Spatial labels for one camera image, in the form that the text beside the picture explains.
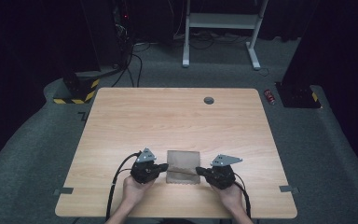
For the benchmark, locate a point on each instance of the person's left hand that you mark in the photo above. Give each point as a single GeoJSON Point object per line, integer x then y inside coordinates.
{"type": "Point", "coordinates": [136, 193]}

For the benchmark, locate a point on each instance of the black yellow striped stand base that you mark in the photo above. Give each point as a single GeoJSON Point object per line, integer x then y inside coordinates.
{"type": "Point", "coordinates": [77, 90]}

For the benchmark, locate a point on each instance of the red can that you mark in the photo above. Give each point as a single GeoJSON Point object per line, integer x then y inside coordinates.
{"type": "Point", "coordinates": [269, 96]}

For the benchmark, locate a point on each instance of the white metal stand frame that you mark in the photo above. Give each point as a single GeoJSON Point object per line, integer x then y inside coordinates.
{"type": "Point", "coordinates": [220, 21]}

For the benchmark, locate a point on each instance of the grey round table grommet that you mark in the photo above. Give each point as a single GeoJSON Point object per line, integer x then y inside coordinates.
{"type": "Point", "coordinates": [209, 100]}

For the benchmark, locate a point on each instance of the black tape floor mark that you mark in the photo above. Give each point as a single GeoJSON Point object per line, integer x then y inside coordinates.
{"type": "Point", "coordinates": [84, 116]}

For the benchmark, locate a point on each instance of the black stand base yellow mark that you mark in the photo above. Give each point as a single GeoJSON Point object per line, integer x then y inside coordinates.
{"type": "Point", "coordinates": [298, 96]}

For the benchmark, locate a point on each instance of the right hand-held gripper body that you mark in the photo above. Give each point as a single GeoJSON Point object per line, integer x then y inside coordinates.
{"type": "Point", "coordinates": [222, 177]}

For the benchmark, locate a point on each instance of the beige cloth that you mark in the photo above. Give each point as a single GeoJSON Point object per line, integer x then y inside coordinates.
{"type": "Point", "coordinates": [183, 161]}

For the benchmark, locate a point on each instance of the person's right hand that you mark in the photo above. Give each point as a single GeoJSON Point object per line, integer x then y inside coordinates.
{"type": "Point", "coordinates": [230, 199]}

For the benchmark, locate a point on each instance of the grey tape strip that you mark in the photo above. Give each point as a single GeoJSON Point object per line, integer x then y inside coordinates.
{"type": "Point", "coordinates": [288, 188]}
{"type": "Point", "coordinates": [63, 191]}

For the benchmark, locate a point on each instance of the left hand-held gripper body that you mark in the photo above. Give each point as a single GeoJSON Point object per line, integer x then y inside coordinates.
{"type": "Point", "coordinates": [144, 172]}

